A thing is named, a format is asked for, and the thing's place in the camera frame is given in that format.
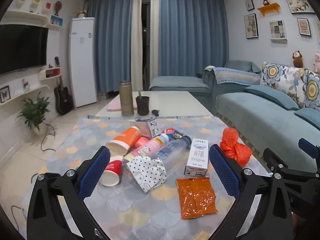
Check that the scale patterned tablecloth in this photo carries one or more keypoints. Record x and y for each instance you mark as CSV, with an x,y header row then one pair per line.
x,y
75,135

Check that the pink label drink bottle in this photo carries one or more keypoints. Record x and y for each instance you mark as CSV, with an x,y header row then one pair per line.
x,y
155,145

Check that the brown plush toy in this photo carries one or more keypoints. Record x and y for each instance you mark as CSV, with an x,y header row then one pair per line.
x,y
298,59

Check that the black guitar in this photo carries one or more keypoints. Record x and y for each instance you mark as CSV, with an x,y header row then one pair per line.
x,y
63,100

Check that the blue curtain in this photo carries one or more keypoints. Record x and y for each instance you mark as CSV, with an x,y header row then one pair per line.
x,y
192,30
112,42

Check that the orange wall shelf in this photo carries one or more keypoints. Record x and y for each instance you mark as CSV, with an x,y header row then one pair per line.
x,y
268,8

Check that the tall framed picture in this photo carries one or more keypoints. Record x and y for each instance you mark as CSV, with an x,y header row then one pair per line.
x,y
251,26

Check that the potted green plant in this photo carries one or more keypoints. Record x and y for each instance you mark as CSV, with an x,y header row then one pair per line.
x,y
33,112

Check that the dark brown cup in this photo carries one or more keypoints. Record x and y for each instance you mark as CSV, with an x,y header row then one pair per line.
x,y
143,106

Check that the pink notebook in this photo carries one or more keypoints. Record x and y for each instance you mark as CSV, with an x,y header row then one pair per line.
x,y
113,107

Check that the pink wall cube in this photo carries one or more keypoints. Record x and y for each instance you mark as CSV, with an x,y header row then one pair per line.
x,y
47,7

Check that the blue sofa throw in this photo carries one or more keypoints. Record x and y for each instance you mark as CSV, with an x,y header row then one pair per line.
x,y
235,76

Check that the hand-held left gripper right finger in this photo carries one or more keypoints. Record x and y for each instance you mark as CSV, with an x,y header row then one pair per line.
x,y
225,170

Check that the small framed picture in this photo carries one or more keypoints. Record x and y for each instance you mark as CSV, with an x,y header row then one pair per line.
x,y
249,5

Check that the orange plastic bag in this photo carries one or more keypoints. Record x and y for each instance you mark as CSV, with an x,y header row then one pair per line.
x,y
233,147

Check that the black television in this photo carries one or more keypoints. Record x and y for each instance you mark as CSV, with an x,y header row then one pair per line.
x,y
22,47

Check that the white coffee table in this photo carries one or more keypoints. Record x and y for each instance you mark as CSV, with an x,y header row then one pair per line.
x,y
170,102

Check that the floral cushion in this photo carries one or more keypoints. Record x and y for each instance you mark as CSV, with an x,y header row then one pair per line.
x,y
277,77
312,90

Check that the white curved wall shelf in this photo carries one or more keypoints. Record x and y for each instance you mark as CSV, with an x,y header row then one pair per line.
x,y
25,15

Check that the blue and white milk carton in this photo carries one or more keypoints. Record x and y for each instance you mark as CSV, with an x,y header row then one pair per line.
x,y
147,127

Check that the orange paper cup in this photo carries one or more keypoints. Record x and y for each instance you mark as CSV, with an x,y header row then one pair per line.
x,y
125,137

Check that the pink plush toy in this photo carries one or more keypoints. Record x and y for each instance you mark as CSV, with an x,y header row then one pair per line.
x,y
317,62

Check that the red and blue snack packet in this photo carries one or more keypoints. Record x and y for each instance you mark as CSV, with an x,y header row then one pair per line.
x,y
175,135

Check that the white tall appliance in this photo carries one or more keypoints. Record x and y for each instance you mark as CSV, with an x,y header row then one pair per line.
x,y
82,62

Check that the red paper cup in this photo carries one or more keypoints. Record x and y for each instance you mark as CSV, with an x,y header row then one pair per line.
x,y
112,170

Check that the clear plastic bottle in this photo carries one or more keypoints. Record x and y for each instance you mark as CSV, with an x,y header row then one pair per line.
x,y
172,155

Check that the small shelf figurine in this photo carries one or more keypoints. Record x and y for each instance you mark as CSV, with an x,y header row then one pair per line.
x,y
26,85

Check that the red round ornament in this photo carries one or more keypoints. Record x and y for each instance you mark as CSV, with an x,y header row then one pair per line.
x,y
58,6

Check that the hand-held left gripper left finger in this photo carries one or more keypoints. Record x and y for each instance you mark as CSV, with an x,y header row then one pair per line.
x,y
93,172

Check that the unframed canvas picture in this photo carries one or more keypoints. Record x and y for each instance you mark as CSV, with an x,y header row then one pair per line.
x,y
277,30

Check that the orange foil packet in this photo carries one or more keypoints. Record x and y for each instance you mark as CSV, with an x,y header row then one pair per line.
x,y
196,197

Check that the red and white box shelf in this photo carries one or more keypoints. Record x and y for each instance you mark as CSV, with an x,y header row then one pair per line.
x,y
51,73

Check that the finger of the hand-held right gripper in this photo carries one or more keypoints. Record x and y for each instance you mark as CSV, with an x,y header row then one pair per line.
x,y
280,162
308,147

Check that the blue sofa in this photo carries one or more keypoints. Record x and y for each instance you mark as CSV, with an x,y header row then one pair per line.
x,y
250,122

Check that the butterfly picture frame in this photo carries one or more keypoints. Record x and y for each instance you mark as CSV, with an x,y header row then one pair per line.
x,y
4,94

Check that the blue cushion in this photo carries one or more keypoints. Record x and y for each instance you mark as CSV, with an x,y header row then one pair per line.
x,y
272,96
308,117

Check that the medium framed picture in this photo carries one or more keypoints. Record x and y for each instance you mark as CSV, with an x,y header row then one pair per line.
x,y
304,27

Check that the white lower wall shelf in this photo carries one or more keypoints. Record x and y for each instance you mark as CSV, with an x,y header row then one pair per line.
x,y
27,92

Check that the black key fob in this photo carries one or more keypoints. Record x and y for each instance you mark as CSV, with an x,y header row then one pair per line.
x,y
155,112

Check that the blue wall picture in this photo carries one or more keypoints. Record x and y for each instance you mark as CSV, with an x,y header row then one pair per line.
x,y
56,20

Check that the brown thermos flask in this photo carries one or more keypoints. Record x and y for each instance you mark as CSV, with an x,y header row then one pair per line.
x,y
126,100

